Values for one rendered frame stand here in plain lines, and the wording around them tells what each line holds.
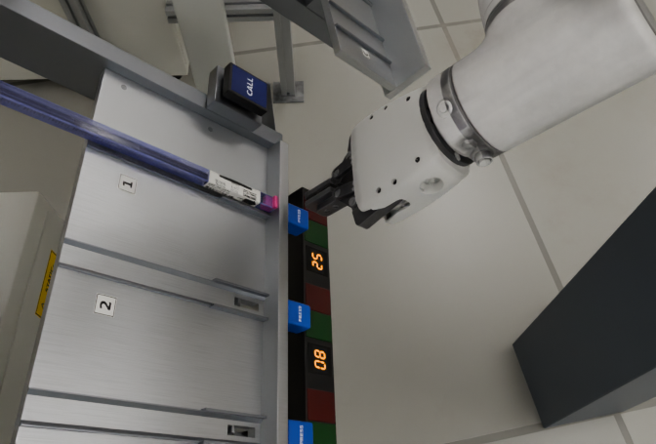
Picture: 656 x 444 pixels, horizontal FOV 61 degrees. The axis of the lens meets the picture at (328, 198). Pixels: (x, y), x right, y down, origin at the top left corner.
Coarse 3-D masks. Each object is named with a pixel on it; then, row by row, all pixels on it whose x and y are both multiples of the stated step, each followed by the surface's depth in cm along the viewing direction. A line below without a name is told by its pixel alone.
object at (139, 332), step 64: (128, 128) 51; (192, 128) 56; (128, 192) 48; (192, 192) 53; (64, 256) 42; (128, 256) 45; (192, 256) 50; (256, 256) 55; (64, 320) 40; (128, 320) 43; (192, 320) 47; (256, 320) 52; (64, 384) 38; (128, 384) 41; (192, 384) 45; (256, 384) 49
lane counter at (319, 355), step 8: (312, 344) 57; (312, 352) 56; (320, 352) 57; (328, 352) 58; (312, 360) 56; (320, 360) 57; (328, 360) 57; (312, 368) 55; (320, 368) 56; (328, 368) 57; (328, 376) 56
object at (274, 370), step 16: (272, 160) 61; (272, 176) 60; (272, 192) 59; (272, 224) 57; (272, 240) 56; (272, 256) 55; (272, 272) 54; (272, 288) 53; (240, 304) 56; (272, 304) 52; (272, 320) 51; (272, 336) 50; (272, 352) 50; (272, 368) 49; (272, 384) 48; (272, 400) 47; (272, 416) 47; (272, 432) 46
